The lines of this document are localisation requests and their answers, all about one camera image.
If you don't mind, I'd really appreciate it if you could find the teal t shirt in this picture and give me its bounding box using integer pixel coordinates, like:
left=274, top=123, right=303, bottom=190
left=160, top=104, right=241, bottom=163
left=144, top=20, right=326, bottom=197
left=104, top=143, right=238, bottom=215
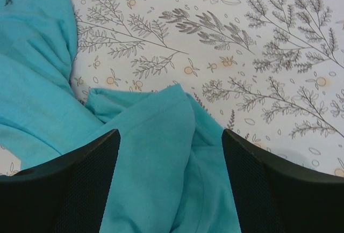
left=1, top=0, right=240, bottom=232

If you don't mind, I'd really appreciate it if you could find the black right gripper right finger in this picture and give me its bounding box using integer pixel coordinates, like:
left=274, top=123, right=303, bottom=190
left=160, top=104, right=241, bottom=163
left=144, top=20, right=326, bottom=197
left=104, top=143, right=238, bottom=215
left=221, top=129, right=343, bottom=232

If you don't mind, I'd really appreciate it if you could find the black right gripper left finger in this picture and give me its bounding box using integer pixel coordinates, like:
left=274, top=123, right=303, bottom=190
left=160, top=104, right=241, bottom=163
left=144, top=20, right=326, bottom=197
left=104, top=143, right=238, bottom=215
left=1, top=129, right=120, bottom=232

